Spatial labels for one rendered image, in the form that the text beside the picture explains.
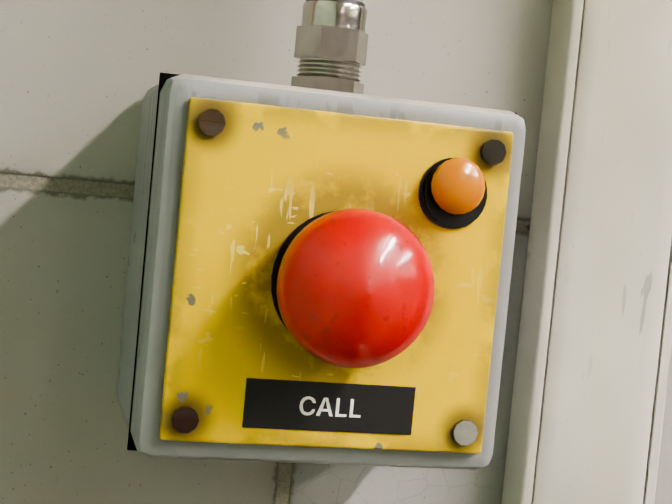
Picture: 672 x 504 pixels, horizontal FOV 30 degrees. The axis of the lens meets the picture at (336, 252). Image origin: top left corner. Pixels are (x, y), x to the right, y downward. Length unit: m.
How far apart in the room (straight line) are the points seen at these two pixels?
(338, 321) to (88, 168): 0.12
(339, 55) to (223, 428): 0.11
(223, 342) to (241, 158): 0.05
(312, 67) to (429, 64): 0.06
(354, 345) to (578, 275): 0.13
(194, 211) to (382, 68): 0.11
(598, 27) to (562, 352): 0.10
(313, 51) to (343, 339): 0.09
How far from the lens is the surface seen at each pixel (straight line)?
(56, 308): 0.39
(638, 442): 0.43
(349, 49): 0.36
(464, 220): 0.34
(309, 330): 0.30
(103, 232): 0.39
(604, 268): 0.42
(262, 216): 0.32
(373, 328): 0.30
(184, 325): 0.32
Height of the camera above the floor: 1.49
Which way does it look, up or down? 3 degrees down
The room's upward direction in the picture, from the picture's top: 5 degrees clockwise
